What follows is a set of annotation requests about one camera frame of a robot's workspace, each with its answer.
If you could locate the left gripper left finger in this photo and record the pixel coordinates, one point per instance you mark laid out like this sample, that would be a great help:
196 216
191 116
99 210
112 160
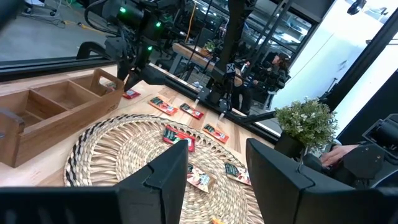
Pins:
155 199

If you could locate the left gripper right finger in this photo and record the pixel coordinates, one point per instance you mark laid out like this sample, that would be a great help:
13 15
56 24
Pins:
280 199

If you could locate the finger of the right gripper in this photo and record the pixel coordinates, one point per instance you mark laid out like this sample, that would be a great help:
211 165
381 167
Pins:
154 76
133 79

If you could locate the orange tea packet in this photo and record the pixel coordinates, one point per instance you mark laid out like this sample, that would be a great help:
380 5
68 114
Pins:
163 105
217 221
215 133

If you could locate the beige tea packet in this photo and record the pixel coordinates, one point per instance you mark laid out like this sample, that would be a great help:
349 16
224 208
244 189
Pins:
237 173
200 179

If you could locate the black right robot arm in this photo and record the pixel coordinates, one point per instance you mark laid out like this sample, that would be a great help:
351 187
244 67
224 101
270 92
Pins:
136 18

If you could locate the wooden desk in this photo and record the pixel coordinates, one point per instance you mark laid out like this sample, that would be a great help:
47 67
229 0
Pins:
186 51

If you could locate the round woven placemat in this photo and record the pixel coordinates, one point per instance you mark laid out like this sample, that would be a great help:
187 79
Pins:
124 149

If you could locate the small potted plant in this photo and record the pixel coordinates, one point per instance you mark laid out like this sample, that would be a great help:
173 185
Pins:
210 46

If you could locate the person's hand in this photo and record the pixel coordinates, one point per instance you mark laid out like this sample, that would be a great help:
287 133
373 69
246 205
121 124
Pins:
337 154

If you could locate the white X label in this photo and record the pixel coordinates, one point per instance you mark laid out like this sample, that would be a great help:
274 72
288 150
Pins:
230 68

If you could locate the artificial plant in black pot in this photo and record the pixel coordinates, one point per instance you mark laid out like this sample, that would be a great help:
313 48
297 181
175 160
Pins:
306 121

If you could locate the wooden compartment box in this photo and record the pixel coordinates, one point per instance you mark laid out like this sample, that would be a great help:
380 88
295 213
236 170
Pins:
62 124

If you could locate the office chair base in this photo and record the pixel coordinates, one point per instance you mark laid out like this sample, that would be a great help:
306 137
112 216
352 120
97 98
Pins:
40 7

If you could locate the person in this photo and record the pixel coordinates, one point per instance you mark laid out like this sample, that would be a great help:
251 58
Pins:
275 79

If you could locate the black arched bracket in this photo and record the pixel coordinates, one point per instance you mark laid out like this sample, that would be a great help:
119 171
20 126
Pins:
90 45

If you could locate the black mounted camera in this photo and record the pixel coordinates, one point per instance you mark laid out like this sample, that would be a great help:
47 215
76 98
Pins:
356 7

